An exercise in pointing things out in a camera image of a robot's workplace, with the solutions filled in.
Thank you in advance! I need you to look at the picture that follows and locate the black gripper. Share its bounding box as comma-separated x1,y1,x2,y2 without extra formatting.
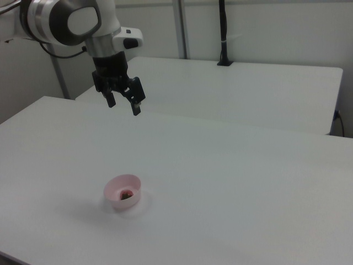
91,52,146,116

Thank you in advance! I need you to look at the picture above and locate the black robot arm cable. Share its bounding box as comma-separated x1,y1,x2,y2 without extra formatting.
38,41,89,60

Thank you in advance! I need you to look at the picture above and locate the black camera stand pole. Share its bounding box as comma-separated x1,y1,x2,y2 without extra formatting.
216,0,234,67

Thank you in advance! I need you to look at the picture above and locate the grey metal partition post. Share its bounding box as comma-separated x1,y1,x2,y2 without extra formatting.
173,0,191,60
47,41,71,100

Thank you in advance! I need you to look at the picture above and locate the pink plastic bowl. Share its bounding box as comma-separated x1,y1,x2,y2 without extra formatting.
103,173,143,212

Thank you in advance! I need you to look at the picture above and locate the adjacent white table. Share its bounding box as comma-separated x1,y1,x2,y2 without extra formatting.
74,56,344,136

